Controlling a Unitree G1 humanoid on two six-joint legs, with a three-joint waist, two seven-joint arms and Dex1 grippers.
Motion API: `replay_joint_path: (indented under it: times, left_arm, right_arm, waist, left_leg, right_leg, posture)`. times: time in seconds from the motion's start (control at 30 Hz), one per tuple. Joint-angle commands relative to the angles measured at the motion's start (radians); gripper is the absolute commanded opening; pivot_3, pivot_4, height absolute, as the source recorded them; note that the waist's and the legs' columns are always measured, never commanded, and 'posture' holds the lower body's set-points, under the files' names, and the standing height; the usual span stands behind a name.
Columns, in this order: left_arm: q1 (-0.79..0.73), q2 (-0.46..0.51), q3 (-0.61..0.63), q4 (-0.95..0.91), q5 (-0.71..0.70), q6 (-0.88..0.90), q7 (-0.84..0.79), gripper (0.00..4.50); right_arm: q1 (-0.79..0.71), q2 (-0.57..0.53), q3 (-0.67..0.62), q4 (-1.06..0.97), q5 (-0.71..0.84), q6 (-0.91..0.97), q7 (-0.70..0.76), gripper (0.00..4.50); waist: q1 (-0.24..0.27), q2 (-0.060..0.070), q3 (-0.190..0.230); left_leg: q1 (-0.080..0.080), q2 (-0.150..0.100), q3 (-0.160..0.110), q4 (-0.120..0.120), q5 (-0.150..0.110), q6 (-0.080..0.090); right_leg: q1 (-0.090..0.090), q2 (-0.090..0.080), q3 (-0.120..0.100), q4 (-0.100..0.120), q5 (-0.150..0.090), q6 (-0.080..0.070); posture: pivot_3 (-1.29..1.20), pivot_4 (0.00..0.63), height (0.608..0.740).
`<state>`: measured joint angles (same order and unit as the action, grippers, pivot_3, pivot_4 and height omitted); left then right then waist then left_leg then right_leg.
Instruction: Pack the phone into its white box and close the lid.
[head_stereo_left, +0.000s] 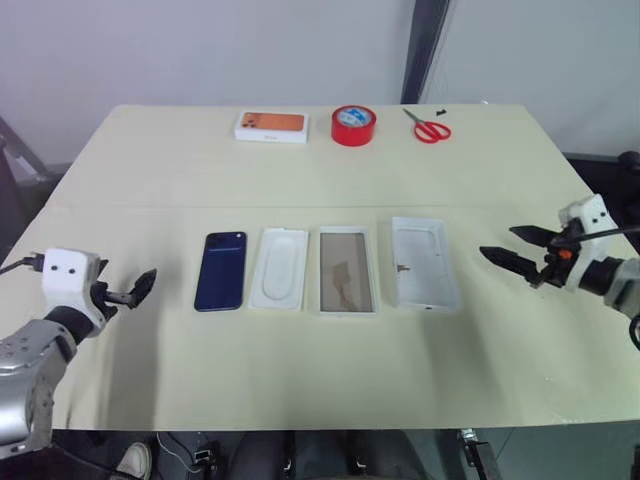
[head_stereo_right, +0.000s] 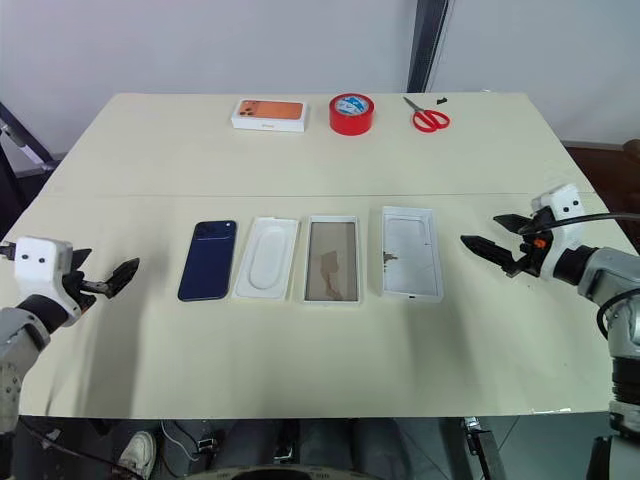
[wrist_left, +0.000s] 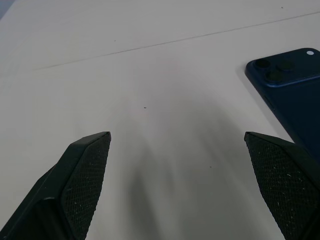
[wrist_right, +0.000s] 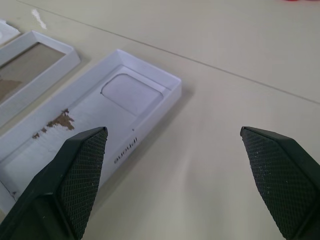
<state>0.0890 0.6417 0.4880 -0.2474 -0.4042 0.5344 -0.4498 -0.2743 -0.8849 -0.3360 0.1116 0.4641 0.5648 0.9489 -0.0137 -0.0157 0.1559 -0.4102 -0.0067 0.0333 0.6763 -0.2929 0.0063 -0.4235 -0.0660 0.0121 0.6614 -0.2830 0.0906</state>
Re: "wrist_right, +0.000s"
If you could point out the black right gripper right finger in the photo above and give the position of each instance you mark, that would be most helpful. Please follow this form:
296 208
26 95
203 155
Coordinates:
282 175

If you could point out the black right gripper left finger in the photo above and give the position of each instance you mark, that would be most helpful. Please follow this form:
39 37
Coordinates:
62 180

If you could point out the white phone box base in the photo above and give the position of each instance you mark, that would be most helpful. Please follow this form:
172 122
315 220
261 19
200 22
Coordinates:
100 112

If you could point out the white box lid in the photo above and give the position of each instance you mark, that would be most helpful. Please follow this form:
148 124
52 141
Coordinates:
32 67

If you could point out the white object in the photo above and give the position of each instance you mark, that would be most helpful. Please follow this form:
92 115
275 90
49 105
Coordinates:
6 31

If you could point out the red object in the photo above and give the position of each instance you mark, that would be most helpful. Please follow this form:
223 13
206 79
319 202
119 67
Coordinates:
295 0

